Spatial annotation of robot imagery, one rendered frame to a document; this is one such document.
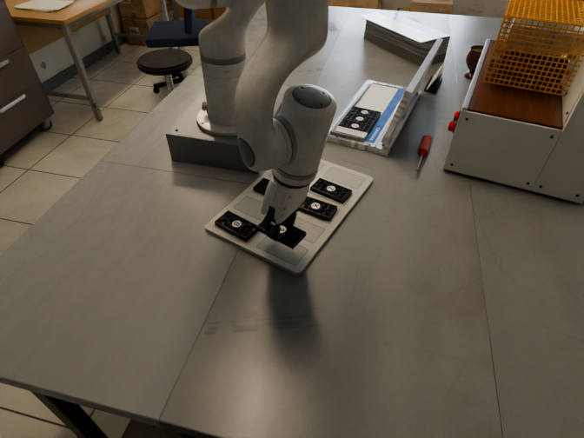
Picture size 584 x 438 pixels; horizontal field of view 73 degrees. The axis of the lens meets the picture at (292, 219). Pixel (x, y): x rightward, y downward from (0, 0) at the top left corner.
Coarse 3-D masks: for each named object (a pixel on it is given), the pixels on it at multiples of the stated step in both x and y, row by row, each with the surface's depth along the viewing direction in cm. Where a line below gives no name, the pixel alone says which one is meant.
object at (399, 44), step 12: (372, 24) 184; (420, 24) 174; (372, 36) 186; (384, 36) 180; (396, 36) 174; (384, 48) 182; (396, 48) 176; (408, 48) 170; (420, 48) 165; (444, 48) 167; (408, 60) 172; (420, 60) 166
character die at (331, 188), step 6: (318, 180) 107; (324, 180) 107; (312, 186) 105; (318, 186) 105; (324, 186) 105; (330, 186) 105; (336, 186) 105; (318, 192) 104; (324, 192) 103; (330, 192) 103; (336, 192) 103; (342, 192) 103; (348, 192) 104; (330, 198) 103; (336, 198) 101; (342, 198) 101
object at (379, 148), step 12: (384, 84) 149; (396, 108) 136; (408, 108) 136; (336, 120) 130; (384, 132) 124; (396, 132) 125; (348, 144) 122; (360, 144) 120; (372, 144) 120; (384, 144) 117
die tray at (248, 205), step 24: (336, 168) 113; (312, 192) 105; (360, 192) 105; (216, 216) 98; (264, 216) 98; (312, 216) 98; (336, 216) 98; (240, 240) 92; (264, 240) 92; (312, 240) 92; (288, 264) 86
